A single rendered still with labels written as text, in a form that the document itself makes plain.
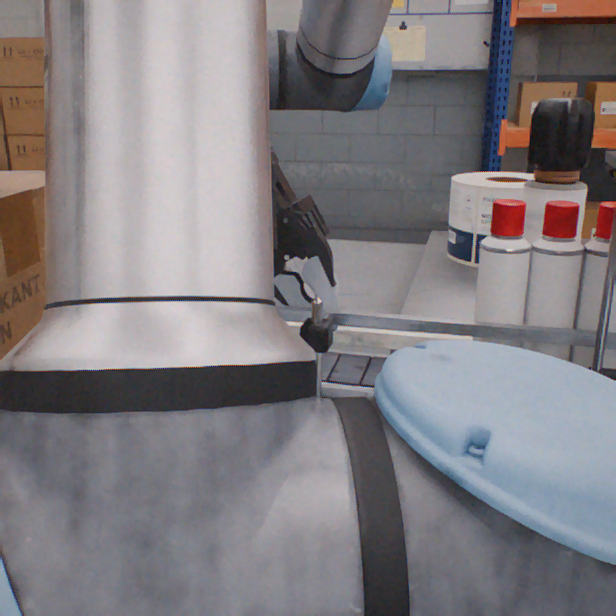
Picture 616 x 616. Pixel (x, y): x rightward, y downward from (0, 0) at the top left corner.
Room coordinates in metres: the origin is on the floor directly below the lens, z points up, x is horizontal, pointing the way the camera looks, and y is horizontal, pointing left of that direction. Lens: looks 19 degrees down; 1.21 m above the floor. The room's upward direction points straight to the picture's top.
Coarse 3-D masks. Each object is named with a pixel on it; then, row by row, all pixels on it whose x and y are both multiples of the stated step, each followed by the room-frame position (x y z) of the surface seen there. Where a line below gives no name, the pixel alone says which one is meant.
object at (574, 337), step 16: (304, 320) 0.71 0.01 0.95; (336, 320) 0.70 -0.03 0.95; (352, 320) 0.69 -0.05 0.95; (368, 320) 0.69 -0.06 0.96; (384, 320) 0.68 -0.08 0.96; (400, 320) 0.68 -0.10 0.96; (416, 320) 0.68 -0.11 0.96; (432, 320) 0.67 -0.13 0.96; (448, 320) 0.67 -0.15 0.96; (464, 320) 0.67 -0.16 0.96; (480, 336) 0.66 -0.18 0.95; (496, 336) 0.65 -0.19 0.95; (512, 336) 0.65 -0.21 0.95; (528, 336) 0.65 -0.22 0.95; (544, 336) 0.64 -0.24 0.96; (560, 336) 0.64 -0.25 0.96; (576, 336) 0.64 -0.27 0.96; (592, 336) 0.63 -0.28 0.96; (608, 336) 0.63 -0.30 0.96
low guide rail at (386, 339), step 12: (288, 324) 0.79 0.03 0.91; (300, 324) 0.79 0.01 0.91; (336, 336) 0.77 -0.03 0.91; (348, 336) 0.77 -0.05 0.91; (360, 336) 0.76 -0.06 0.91; (372, 336) 0.76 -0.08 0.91; (384, 336) 0.76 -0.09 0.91; (396, 336) 0.75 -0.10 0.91; (408, 336) 0.75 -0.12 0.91; (420, 336) 0.75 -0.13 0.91; (432, 336) 0.75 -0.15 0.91; (444, 336) 0.75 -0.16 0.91; (396, 348) 0.75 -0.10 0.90
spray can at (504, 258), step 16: (496, 208) 0.68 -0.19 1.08; (512, 208) 0.67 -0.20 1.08; (496, 224) 0.68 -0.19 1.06; (512, 224) 0.67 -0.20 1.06; (496, 240) 0.68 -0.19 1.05; (512, 240) 0.67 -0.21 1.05; (480, 256) 0.69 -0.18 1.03; (496, 256) 0.67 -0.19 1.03; (512, 256) 0.67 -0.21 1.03; (528, 256) 0.68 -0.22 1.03; (480, 272) 0.69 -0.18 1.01; (496, 272) 0.67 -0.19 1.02; (512, 272) 0.67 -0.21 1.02; (480, 288) 0.68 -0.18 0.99; (496, 288) 0.67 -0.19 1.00; (512, 288) 0.67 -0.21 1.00; (480, 304) 0.68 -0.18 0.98; (496, 304) 0.67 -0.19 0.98; (512, 304) 0.67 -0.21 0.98; (480, 320) 0.68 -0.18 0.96; (496, 320) 0.67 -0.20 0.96; (512, 320) 0.67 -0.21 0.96
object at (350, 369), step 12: (324, 360) 0.76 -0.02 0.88; (336, 360) 0.76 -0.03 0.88; (348, 360) 0.76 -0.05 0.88; (360, 360) 0.76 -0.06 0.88; (372, 360) 0.76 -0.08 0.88; (384, 360) 0.76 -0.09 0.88; (324, 372) 0.72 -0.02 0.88; (336, 372) 0.72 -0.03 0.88; (348, 372) 0.72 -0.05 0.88; (360, 372) 0.72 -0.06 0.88; (372, 372) 0.72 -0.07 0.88; (348, 384) 0.69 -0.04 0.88; (360, 384) 0.70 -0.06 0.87; (372, 384) 0.69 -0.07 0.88
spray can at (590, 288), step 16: (608, 208) 0.66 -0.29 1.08; (608, 224) 0.66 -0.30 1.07; (592, 240) 0.68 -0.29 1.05; (608, 240) 0.66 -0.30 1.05; (592, 256) 0.66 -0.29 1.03; (592, 272) 0.66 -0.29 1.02; (592, 288) 0.66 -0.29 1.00; (592, 304) 0.66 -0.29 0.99; (576, 320) 0.67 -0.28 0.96; (592, 320) 0.66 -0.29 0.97; (576, 352) 0.67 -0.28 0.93; (592, 352) 0.65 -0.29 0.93; (608, 352) 0.65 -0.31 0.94
